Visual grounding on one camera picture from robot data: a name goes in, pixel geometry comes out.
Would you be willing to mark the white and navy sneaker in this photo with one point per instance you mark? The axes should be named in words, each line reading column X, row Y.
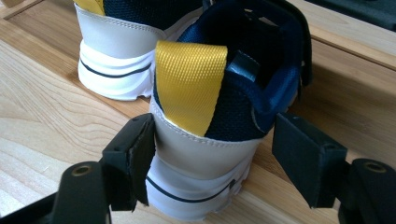
column 118, row 40
column 199, row 155

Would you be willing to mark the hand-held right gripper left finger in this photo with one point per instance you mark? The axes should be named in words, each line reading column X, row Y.
column 130, row 161

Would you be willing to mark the three-tier wooden shoe rack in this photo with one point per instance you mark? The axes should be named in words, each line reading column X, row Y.
column 342, row 102

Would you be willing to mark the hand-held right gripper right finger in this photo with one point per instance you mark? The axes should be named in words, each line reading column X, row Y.
column 311, row 161

